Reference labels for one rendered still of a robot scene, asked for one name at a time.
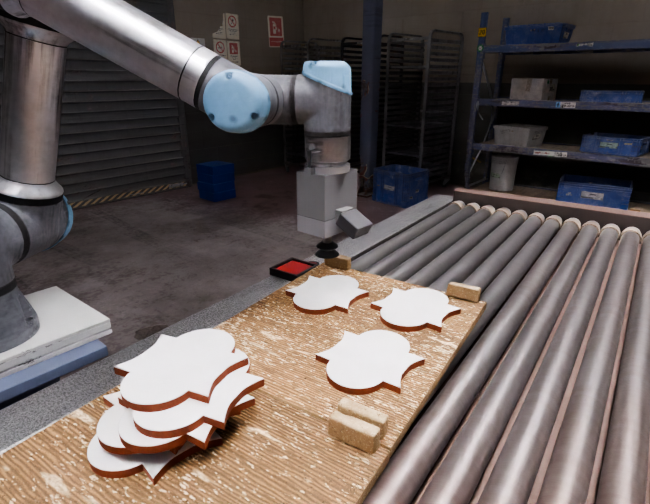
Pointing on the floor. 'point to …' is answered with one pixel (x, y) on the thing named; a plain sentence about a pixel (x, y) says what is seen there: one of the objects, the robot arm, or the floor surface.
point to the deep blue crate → (400, 185)
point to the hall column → (372, 34)
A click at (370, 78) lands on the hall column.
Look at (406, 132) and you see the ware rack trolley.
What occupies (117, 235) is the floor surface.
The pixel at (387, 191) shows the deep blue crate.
